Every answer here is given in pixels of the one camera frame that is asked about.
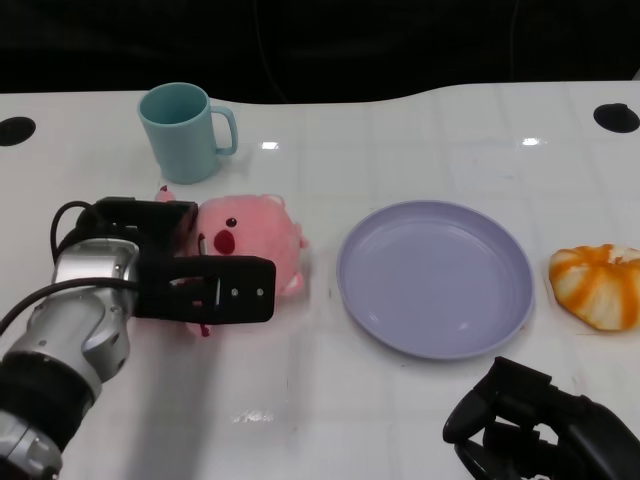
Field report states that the pink plush beaver doll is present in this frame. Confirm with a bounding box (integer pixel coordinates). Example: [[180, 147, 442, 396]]
[[153, 184, 310, 339]]

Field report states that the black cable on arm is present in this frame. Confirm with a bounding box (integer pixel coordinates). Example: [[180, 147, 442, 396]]
[[0, 200, 139, 335]]

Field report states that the orange white striped bread toy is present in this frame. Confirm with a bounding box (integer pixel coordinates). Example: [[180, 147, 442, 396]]
[[548, 243, 640, 332]]

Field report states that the light blue plastic mug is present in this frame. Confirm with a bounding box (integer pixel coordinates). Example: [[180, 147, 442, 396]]
[[137, 82, 239, 185]]

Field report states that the thin black hanging cable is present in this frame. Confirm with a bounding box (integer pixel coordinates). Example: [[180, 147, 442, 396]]
[[252, 0, 291, 104], [509, 0, 524, 81]]

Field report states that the lavender plastic plate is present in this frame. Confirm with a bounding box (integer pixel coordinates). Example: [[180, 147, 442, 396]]
[[336, 199, 536, 360]]

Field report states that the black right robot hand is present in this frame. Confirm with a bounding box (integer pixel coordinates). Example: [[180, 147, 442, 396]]
[[442, 355, 640, 480]]

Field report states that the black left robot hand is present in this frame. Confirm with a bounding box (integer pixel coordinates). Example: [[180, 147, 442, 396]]
[[74, 197, 277, 326]]

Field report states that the black round table grommet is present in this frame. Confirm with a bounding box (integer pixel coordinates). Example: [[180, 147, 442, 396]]
[[592, 102, 640, 134], [0, 116, 37, 147]]

